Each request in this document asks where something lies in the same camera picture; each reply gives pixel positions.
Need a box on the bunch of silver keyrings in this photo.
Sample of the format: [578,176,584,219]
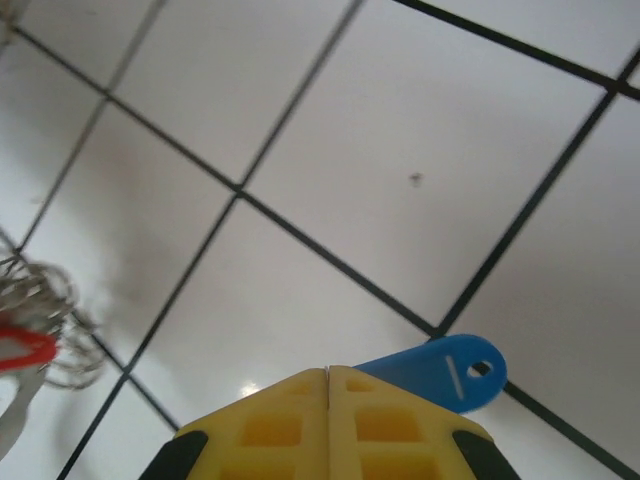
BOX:
[0,227,109,451]

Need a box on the blue key fob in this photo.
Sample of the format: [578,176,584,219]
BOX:
[352,333,509,415]

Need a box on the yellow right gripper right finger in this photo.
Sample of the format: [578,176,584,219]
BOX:
[329,364,521,480]

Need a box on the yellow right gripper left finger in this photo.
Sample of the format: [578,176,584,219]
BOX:
[130,367,332,480]

